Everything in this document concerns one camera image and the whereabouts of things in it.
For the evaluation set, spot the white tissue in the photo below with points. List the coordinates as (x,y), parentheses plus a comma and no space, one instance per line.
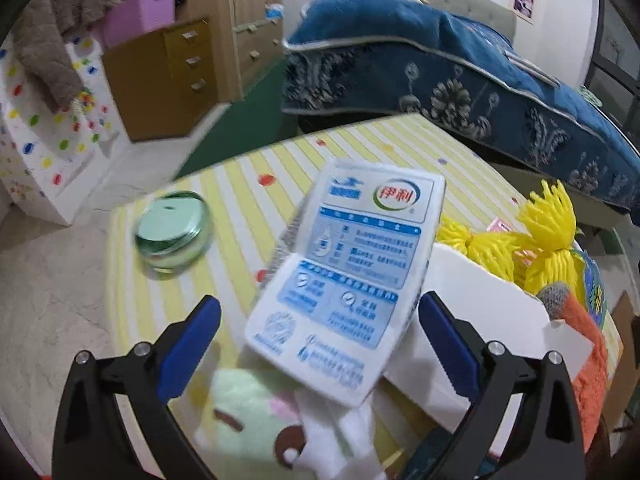
(335,435)

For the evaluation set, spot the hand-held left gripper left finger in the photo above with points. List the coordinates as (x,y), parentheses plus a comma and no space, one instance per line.
(192,345)

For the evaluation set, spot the purple plastic basket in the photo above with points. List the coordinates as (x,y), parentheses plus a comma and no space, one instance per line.
(145,15)

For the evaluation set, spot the brown quilted coat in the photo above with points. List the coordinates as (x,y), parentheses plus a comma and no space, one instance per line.
(50,50)

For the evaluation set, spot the yellow foam fruit net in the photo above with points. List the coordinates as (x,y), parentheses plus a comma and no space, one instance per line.
(547,215)
(555,275)

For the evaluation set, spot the book with grey cover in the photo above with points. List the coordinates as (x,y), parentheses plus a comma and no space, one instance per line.
(530,65)

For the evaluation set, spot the blue quilted bed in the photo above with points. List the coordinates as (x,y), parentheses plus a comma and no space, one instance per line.
(425,60)

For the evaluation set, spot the wooden drawer cabinet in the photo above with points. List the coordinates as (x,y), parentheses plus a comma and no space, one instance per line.
(150,90)

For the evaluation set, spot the yellow spiky rubber toys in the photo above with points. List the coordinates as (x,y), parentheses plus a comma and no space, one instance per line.
(480,250)

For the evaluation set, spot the small wall picture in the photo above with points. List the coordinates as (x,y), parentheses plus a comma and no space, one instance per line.
(523,0)

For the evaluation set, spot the white bin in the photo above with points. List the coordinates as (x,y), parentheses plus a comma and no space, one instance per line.
(480,285)

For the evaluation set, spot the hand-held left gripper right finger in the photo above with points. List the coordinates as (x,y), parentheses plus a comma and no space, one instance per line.
(445,345)

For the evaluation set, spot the orange knit glove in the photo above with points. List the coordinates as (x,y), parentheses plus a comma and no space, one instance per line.
(590,360)

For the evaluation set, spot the white dotted cabinet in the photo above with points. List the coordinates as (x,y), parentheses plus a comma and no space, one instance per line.
(45,160)

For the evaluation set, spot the light wooden wardrobe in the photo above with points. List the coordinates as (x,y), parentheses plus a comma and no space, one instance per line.
(250,0)

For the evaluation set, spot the white and blue milk carton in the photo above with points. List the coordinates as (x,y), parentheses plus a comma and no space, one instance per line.
(345,270)

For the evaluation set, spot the colourful snack packet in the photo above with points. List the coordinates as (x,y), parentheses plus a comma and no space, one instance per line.
(595,290)

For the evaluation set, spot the round green tin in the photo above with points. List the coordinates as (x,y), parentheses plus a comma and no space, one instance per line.
(167,225)

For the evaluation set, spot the pale green cartoon towel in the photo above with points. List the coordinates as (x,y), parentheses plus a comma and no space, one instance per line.
(240,400)

